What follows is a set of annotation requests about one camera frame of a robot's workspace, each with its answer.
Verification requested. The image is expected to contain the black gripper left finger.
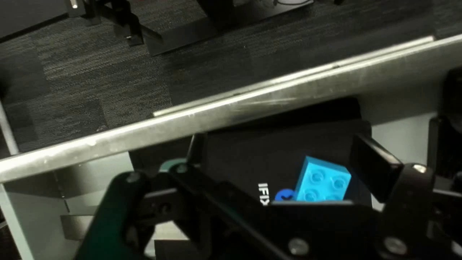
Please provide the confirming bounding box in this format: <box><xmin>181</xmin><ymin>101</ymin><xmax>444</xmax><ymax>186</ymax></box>
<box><xmin>74</xmin><ymin>161</ymin><xmax>382</xmax><ymax>260</ymax></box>

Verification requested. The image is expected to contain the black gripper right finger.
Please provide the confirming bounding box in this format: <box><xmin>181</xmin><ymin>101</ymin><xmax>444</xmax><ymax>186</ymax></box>
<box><xmin>347</xmin><ymin>133</ymin><xmax>462</xmax><ymax>260</ymax></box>

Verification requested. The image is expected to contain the blue toy brick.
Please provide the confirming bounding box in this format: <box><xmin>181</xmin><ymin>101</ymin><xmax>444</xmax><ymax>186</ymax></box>
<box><xmin>291</xmin><ymin>154</ymin><xmax>352</xmax><ymax>203</ymax></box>

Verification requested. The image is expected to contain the grey metal drawer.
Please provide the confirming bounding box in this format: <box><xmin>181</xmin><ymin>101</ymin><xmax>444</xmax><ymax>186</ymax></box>
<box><xmin>0</xmin><ymin>33</ymin><xmax>462</xmax><ymax>260</ymax></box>

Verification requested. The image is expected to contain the black flat box blue logo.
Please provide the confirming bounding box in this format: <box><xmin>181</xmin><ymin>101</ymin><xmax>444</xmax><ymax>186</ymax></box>
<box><xmin>186</xmin><ymin>95</ymin><xmax>373</xmax><ymax>209</ymax></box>

